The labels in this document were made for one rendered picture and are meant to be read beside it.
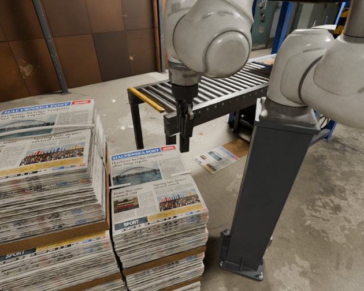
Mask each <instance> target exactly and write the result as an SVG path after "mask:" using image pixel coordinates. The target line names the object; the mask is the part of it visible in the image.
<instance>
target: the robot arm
mask: <svg viewBox="0 0 364 291"><path fill-rule="evenodd" d="M253 1H254V0H166V2H165V8H164V41H165V48H166V52H167V55H168V73H169V80H170V82H171V83H172V96H173V97H175V102H176V113H177V127H178V128H179V132H180V133H179V144H180V153H184V152H189V151H190V137H192V133H193V128H194V121H195V118H196V113H192V109H193V106H194V105H193V102H192V100H193V98H196V97H197V96H198V89H199V82H200V81H201V79H202V76H203V77H206V78H209V79H225V78H228V77H231V76H233V75H235V74H237V73H238V72H239V71H240V70H242V68H243V67H244V66H245V64H246V63H247V61H248V59H249V57H250V54H251V47H252V40H251V32H250V30H251V27H252V24H253V22H254V19H253V16H252V5H253ZM260 102H261V104H262V106H261V113H260V114H259V119H260V120H263V121H277V122H285V123H290V124H298V125H304V126H308V127H312V128H313V127H315V126H316V124H317V122H316V120H315V119H314V118H313V115H312V112H311V109H313V110H315V111H316V112H318V113H320V114H322V115H323V116H325V117H327V118H329V119H331V120H333V121H335V122H338V123H340V124H342V125H345V126H349V127H352V128H358V129H364V0H351V4H350V8H349V11H348V16H347V20H346V24H345V27H344V31H343V34H341V35H340V36H339V37H337V38H336V39H334V37H333V35H332V34H331V33H329V32H328V30H326V29H296V30H294V31H293V32H292V33H291V34H290V35H288V36H287V37H286V38H285V40H284V41H283V43H282V45H281V46H280V48H279V50H278V52H277V54H276V57H275V60H274V63H273V67H272V71H271V74H270V79H269V85H268V92H267V96H266V97H261V100H260Z"/></svg>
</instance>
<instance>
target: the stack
mask: <svg viewBox="0 0 364 291"><path fill-rule="evenodd" d="M189 172H190V173H189ZM208 213H209V211H208V209H207V207H206V205H205V202H204V200H203V198H202V196H201V194H200V192H199V190H198V187H197V186H196V184H195V182H194V180H193V178H192V177H191V171H190V170H188V168H187V165H186V163H185V161H184V159H183V157H182V154H181V153H180V150H179V149H178V147H177V145H176V144H174V145H164V146H159V147H153V148H146V149H142V150H135V151H130V152H123V153H120V154H115V155H111V156H110V174H109V221H110V230H107V231H104V232H100V233H95V234H90V235H87V236H83V237H78V238H74V239H70V240H66V241H61V242H57V243H54V244H49V245H45V246H41V247H37V248H32V249H28V250H24V251H20V252H15V253H11V254H8V255H3V256H0V291H59V290H62V289H66V288H69V287H72V286H75V285H79V284H81V283H85V282H88V281H92V280H95V279H98V278H102V277H106V276H108V275H112V274H116V273H120V272H121V263H120V261H121V262H122V268H123V270H126V269H129V268H132V267H136V266H139V265H141V264H145V263H148V262H152V261H155V260H158V259H162V258H165V257H168V256H172V255H176V254H178V253H182V252H186V251H190V250H193V249H197V248H200V247H204V246H205V243H206V242H207V239H208V231H207V229H206V224H207V222H208V219H209V215H208ZM203 257H204V252H203V253H199V254H197V255H193V256H190V257H187V258H184V259H180V260H177V261H174V262H170V263H167V264H163V265H161V266H157V267H154V268H150V269H148V270H144V271H141V272H138V273H134V274H131V275H127V276H124V275H123V272H122V278H121V279H117V280H115V281H111V282H108V283H104V284H101V285H98V286H95V287H92V288H89V289H85V290H82V291H159V290H162V289H166V288H169V287H171V286H175V285H178V284H180V283H183V282H187V281H190V280H192V279H195V278H199V277H201V276H202V273H203V272H204V265H203V262H202V260H203V259H204V258H203Z"/></svg>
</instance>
